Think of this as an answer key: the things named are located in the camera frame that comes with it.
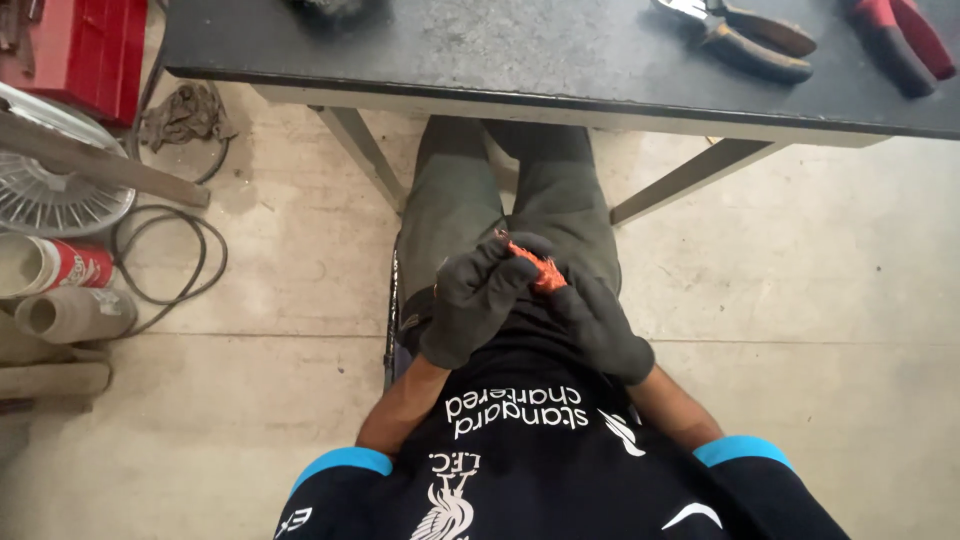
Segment red metal toolbox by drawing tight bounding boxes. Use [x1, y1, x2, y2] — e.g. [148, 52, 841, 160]
[0, 0, 150, 129]

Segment black work table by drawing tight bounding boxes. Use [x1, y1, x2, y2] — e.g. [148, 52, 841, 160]
[162, 0, 960, 228]

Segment dirty grey rag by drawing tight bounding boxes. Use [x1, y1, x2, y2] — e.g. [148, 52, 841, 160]
[139, 82, 238, 153]

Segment brown-handled pliers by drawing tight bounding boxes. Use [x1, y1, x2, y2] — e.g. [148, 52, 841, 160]
[651, 0, 819, 85]

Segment person's left hand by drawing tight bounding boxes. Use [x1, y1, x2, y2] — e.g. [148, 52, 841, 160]
[419, 231, 556, 371]

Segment metal fan guard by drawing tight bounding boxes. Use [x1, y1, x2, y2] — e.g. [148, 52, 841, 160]
[0, 82, 138, 239]

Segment grey plastic pipe piece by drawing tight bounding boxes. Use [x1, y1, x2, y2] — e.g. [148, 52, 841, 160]
[14, 286, 139, 345]

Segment person's right hand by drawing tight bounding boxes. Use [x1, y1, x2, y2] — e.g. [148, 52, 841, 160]
[545, 270, 656, 387]

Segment red and white can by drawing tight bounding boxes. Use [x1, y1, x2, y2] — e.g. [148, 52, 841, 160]
[0, 232, 116, 300]

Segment dark object on table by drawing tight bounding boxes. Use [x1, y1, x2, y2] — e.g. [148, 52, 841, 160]
[285, 0, 393, 24]

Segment black cable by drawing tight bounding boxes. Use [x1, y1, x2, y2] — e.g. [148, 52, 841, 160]
[110, 45, 231, 339]

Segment copper wire bundle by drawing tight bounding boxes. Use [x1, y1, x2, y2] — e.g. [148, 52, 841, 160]
[494, 228, 569, 294]

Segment red-handled pliers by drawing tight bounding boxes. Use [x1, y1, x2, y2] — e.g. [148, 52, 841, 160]
[841, 0, 958, 99]

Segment metal chair frame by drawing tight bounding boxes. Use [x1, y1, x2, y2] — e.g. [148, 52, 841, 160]
[382, 232, 406, 391]

